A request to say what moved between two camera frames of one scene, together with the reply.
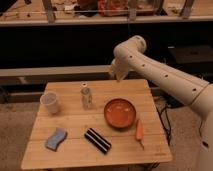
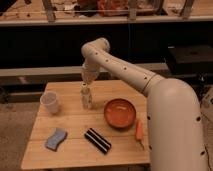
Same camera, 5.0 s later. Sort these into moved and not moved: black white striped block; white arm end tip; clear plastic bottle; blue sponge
Moved: white arm end tip
Not moved: black white striped block; clear plastic bottle; blue sponge
